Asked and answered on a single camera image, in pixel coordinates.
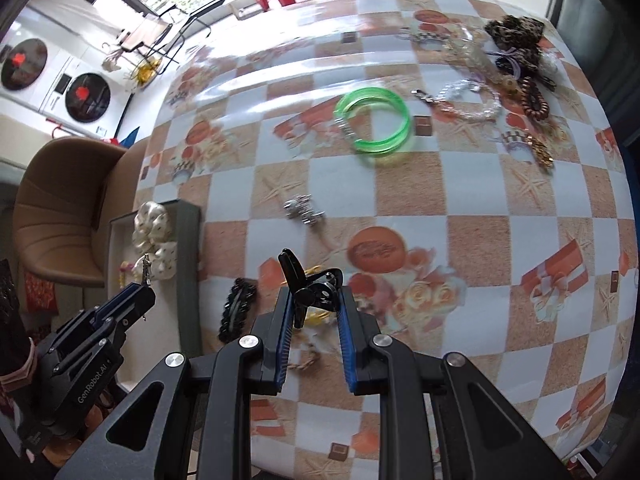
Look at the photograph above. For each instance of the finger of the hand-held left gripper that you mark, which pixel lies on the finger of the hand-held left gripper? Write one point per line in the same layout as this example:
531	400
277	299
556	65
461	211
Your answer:
135	312
122	297

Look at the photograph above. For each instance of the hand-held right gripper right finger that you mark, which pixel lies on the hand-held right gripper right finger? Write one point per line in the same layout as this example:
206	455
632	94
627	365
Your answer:
347	347

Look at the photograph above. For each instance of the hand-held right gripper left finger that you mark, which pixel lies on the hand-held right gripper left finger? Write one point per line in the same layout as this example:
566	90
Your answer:
283	342

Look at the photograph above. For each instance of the black hair claw clip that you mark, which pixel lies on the black hair claw clip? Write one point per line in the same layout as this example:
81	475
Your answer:
300	290

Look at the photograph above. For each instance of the black beaded hair clip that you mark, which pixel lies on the black beaded hair clip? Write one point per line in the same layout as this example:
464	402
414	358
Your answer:
235	310

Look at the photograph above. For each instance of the grey shallow box tray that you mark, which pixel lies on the grey shallow box tray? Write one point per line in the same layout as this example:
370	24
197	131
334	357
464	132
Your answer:
190	270

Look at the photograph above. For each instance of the silver rhinestone charm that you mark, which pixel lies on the silver rhinestone charm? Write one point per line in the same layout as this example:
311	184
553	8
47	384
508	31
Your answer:
302	210

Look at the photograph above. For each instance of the person's left forearm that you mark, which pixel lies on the person's left forearm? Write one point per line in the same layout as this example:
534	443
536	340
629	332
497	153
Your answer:
10	310

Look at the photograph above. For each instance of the red patterned cushion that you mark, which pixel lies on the red patterned cushion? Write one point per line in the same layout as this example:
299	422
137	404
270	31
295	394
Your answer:
37	295

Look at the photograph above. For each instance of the cream polka dot scrunchie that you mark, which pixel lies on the cream polka dot scrunchie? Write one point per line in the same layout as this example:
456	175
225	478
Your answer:
150	225

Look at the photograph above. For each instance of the tan leather chair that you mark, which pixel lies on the tan leather chair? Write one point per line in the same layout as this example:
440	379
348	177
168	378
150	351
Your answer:
60	220

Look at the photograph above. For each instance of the white washing machine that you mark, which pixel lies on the white washing machine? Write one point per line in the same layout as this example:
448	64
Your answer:
22	62
87	95

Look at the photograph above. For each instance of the dark scrunchie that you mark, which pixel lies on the dark scrunchie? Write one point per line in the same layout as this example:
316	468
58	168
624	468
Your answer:
520	62

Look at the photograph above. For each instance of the leopard print scrunchie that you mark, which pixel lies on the leopard print scrunchie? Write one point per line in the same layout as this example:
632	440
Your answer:
515	30

